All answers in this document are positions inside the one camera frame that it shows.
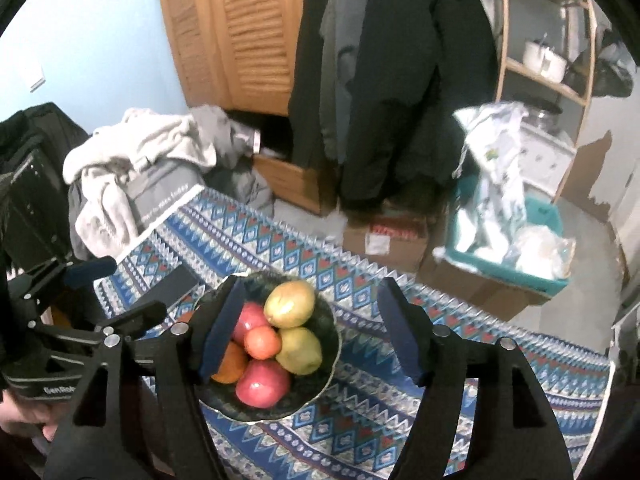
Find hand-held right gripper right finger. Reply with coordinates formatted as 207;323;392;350
376;276;576;480

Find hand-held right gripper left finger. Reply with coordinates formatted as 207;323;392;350
44;276;247;480

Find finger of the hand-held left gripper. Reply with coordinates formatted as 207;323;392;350
66;256;118;287
97;302;167;341

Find red apple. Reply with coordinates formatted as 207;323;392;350
235;358;292;408
231;302;271;343

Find large orange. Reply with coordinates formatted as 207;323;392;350
210;341;249;385

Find small orange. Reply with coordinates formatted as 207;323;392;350
244;326;282;361

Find yellow apple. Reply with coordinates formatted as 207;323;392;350
263;280;317;330

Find green glass bowl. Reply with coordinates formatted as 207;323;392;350
190;271;342;423

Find person's left hand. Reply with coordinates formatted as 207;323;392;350
0;390;61;441

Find black smartphone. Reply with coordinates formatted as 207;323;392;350
150;265;201;306

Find large cardboard box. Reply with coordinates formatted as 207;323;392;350
417;247;551;321

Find blue patterned tablecloth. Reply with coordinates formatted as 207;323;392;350
92;185;618;480

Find cardboard box with red label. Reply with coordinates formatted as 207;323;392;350
342;210;431;273

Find grey printed cushion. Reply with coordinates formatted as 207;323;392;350
127;157;206;233

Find pile of grey white clothes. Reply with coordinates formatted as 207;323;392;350
62;107;218;248

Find teal plastic crate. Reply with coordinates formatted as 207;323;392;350
445;175;573;296

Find black bag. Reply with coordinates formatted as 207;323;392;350
0;102;91;271

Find clear plastic bag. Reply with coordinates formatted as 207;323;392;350
512;225;576;281

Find wooden base drawer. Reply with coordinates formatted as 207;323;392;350
252;152;336;216

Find light grey garment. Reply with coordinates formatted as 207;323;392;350
192;105;263;171

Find white printed bag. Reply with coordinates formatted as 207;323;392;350
452;101;531;261

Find white lattice basket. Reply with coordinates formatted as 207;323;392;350
520;122;576;196

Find long black coat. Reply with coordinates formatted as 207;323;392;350
340;0;501;208

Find black jacket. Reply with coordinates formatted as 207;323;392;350
289;0;341;171

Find steel pot with dark lid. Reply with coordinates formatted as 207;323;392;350
530;100;563;128

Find wooden louvered wardrobe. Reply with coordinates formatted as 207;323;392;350
154;0;313;117

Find wooden shelf rack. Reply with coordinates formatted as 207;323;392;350
492;0;601;201

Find white pot with lid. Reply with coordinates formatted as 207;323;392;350
522;35;571;85

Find dark hanging bags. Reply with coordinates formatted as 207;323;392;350
565;30;636;98

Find white wall switch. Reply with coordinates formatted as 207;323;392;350
27;62;48;93

